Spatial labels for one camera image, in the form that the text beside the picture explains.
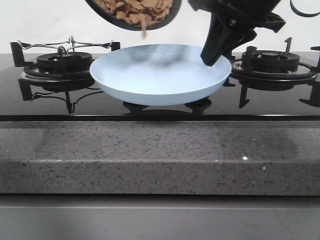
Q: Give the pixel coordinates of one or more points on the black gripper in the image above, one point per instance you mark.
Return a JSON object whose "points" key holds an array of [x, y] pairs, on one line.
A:
{"points": [[234, 13]]}

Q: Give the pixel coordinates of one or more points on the black pan support grate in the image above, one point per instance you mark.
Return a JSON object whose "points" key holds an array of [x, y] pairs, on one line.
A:
{"points": [[17, 48]]}

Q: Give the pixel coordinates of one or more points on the black empty burner grate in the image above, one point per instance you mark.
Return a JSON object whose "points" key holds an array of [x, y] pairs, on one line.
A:
{"points": [[314, 99]]}

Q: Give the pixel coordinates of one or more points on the brown meat pieces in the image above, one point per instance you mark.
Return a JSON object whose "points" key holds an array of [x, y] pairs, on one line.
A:
{"points": [[139, 13]]}

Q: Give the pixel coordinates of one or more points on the black burner under pan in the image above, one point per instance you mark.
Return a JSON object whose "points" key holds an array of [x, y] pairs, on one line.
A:
{"points": [[53, 68]]}

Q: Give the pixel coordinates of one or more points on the black frying pan mint handle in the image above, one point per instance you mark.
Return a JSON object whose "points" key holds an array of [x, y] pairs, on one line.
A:
{"points": [[113, 20]]}

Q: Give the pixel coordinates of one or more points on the black glass gas cooktop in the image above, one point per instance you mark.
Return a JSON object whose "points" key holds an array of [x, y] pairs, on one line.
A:
{"points": [[233, 102]]}

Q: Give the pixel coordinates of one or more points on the light blue plate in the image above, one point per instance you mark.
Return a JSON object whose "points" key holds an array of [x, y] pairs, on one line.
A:
{"points": [[159, 74]]}

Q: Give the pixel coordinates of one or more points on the black burner without pan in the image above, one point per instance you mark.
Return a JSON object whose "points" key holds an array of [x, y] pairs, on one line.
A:
{"points": [[269, 69]]}

